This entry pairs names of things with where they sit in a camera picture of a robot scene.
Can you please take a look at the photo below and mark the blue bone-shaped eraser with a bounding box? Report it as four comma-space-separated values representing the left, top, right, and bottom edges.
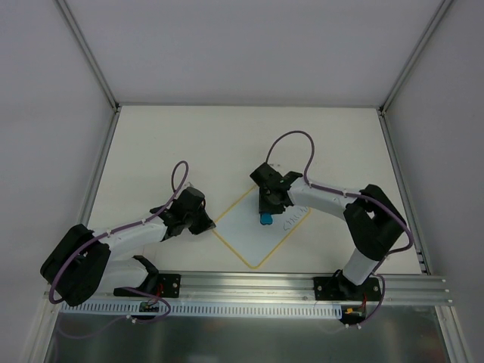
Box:
259, 213, 273, 225

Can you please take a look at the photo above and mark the yellow-framed small whiteboard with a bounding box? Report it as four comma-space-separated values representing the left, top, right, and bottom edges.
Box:
213, 187, 311, 269

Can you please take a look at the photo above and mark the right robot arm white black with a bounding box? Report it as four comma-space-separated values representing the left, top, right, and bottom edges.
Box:
250, 163, 408, 299

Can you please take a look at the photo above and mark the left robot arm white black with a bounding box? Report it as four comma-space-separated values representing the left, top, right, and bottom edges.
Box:
40, 187, 216, 306

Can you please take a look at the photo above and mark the left green circuit board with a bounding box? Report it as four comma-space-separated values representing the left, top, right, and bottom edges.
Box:
138, 302, 160, 313

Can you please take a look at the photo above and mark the right small circuit board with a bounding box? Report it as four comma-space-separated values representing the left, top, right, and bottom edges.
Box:
343, 305, 367, 318

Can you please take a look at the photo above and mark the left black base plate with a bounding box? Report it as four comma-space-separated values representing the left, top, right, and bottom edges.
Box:
154, 273, 182, 299

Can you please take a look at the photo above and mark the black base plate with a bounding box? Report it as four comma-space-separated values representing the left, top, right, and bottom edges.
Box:
154, 273, 182, 299
312, 275, 381, 302

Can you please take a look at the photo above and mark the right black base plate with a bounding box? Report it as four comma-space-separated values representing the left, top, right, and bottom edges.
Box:
312, 275, 381, 302

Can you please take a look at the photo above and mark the white slotted cable duct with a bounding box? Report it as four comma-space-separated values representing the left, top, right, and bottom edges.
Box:
60, 299, 343, 320

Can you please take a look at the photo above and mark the front aluminium mounting rail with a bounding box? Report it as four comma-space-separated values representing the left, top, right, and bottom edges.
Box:
42, 267, 454, 308

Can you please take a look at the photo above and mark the left aluminium corner post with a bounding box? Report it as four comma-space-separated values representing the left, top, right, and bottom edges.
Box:
54, 0, 119, 112

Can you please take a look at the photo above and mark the aluminium corner post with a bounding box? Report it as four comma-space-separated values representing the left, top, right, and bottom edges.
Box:
54, 0, 119, 112
379, 0, 455, 115

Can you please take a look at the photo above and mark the right aluminium corner post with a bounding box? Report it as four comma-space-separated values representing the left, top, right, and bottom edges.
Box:
379, 0, 455, 115

